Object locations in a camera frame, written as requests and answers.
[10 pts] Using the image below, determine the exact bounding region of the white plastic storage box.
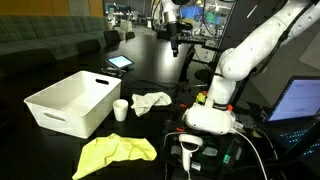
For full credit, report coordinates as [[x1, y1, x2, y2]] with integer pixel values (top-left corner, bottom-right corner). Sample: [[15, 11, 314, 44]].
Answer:
[[23, 70, 122, 140]]

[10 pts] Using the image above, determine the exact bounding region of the yellow stop button box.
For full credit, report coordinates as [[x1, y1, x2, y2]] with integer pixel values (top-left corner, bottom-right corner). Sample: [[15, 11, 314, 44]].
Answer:
[[195, 92, 207, 105]]

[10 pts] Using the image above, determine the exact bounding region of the tablet with lit screen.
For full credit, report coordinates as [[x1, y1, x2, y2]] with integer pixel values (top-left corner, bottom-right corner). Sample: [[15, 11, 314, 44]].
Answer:
[[106, 54, 135, 70]]

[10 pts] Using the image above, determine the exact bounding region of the white terry cloth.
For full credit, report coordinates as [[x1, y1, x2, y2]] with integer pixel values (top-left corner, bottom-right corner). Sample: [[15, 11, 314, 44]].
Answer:
[[130, 91, 173, 118]]

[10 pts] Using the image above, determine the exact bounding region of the white VR controller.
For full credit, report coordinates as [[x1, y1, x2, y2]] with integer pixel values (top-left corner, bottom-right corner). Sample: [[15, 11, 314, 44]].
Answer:
[[178, 133, 204, 173]]

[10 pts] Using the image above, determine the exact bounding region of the white headset cable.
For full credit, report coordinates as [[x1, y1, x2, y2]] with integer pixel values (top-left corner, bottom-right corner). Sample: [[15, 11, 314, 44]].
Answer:
[[233, 129, 269, 180]]

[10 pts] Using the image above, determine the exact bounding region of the yellow microfiber cloth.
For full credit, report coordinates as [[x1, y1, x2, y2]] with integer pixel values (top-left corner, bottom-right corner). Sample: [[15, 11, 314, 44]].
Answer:
[[71, 133, 158, 180]]

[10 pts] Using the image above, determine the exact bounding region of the open laptop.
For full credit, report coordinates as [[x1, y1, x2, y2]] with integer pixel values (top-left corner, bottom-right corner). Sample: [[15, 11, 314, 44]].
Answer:
[[265, 75, 320, 161]]

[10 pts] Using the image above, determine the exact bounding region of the green plaid sofa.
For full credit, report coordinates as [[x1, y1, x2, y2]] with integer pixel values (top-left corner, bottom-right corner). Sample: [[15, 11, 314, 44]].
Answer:
[[0, 15, 111, 62]]

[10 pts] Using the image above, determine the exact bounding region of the black office chair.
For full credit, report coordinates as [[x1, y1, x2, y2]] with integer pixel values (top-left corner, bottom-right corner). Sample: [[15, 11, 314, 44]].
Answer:
[[103, 29, 123, 46]]

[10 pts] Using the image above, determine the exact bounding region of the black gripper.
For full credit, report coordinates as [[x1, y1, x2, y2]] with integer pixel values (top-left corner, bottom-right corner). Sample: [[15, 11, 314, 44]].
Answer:
[[166, 21, 183, 58]]

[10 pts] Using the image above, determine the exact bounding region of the white VR headset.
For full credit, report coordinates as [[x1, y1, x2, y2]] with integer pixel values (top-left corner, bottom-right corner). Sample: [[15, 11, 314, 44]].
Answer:
[[181, 102, 237, 136]]

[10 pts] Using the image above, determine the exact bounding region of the white cup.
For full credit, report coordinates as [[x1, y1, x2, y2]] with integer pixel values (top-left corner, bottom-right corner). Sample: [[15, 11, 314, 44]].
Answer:
[[112, 98, 129, 122]]

